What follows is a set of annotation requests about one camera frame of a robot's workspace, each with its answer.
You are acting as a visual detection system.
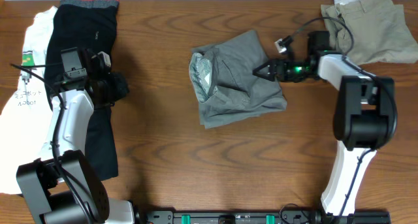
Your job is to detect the white printed t-shirt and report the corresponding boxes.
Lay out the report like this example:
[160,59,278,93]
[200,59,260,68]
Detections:
[1,7,57,195]

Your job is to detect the grey shorts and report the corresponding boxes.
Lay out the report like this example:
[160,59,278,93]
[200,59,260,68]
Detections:
[189,30,287,129]

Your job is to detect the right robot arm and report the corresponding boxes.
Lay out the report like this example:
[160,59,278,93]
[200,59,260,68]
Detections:
[253,31,398,223]

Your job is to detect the black shorts red waistband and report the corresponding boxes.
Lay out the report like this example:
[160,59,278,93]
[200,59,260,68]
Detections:
[44,0,120,181]

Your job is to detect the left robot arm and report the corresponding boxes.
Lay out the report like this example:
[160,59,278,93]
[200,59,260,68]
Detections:
[16,48,137,224]

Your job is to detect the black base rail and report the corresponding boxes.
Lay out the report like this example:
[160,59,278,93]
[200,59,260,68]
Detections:
[134,205,391,224]

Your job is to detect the khaki folded shorts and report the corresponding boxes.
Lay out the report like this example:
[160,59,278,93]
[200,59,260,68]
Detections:
[321,0,417,65]

